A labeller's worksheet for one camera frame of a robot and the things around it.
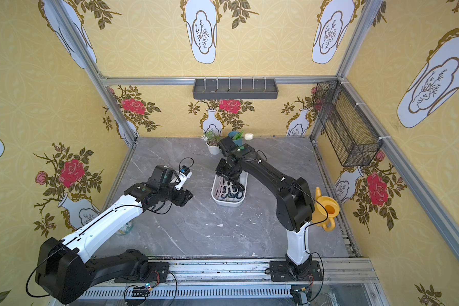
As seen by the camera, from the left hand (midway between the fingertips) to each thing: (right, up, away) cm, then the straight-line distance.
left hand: (185, 191), depth 83 cm
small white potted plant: (+10, +24, +12) cm, 29 cm away
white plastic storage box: (+20, -6, +5) cm, 22 cm away
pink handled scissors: (+15, 0, +9) cm, 17 cm away
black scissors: (+24, 0, +12) cm, 27 cm away
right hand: (+13, +5, +3) cm, 14 cm away
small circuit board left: (-13, -37, -10) cm, 40 cm away
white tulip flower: (+28, +24, +2) cm, 37 cm away
